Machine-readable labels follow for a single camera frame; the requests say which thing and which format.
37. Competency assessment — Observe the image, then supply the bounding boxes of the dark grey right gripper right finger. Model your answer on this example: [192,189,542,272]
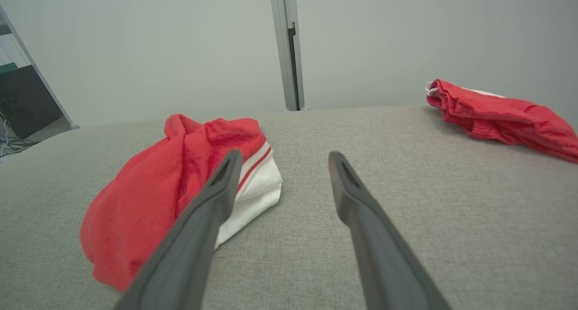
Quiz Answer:
[328,151,453,310]

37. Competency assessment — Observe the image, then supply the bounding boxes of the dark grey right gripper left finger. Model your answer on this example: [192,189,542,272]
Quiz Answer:
[113,149,244,310]

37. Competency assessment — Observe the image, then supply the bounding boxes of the red white basketball jersey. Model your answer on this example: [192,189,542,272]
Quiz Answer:
[80,113,284,293]

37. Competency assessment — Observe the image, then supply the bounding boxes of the red shorts with white trim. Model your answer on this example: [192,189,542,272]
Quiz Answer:
[425,79,578,164]

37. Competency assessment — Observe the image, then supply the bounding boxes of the black cabinet box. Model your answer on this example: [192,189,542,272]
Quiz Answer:
[0,65,64,139]

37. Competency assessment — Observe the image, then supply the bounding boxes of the grey metal stand frame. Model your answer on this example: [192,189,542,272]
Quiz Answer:
[0,5,81,130]

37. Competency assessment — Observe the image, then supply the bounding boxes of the white floor cables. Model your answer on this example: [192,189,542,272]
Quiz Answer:
[0,116,39,159]

